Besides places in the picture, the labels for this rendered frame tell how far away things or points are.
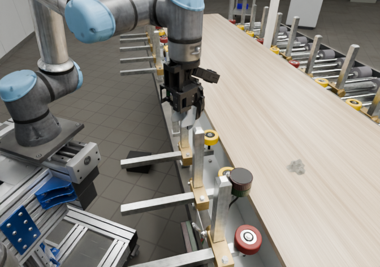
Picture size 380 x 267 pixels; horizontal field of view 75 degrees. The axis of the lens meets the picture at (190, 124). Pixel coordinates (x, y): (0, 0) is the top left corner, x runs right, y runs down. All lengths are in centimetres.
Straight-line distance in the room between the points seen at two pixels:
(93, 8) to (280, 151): 90
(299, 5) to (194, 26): 622
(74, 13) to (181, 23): 19
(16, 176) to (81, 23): 73
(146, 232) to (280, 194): 116
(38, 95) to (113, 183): 139
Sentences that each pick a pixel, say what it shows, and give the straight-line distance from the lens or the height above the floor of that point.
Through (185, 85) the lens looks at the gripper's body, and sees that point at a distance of 59.
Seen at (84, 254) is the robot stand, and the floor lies 21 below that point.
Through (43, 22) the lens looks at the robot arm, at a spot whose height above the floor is 143.
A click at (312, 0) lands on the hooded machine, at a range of 669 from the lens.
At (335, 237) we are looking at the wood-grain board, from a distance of 93.
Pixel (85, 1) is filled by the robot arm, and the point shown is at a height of 154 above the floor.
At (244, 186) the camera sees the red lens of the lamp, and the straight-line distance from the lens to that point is 65.
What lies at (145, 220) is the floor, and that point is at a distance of 195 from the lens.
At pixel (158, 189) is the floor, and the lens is 211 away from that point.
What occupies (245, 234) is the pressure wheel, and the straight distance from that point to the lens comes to 84.
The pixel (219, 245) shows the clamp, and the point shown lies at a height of 87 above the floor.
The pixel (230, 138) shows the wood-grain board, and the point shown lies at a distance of 115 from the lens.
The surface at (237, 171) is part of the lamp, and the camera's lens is 67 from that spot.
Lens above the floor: 162
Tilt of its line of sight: 36 degrees down
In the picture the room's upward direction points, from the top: straight up
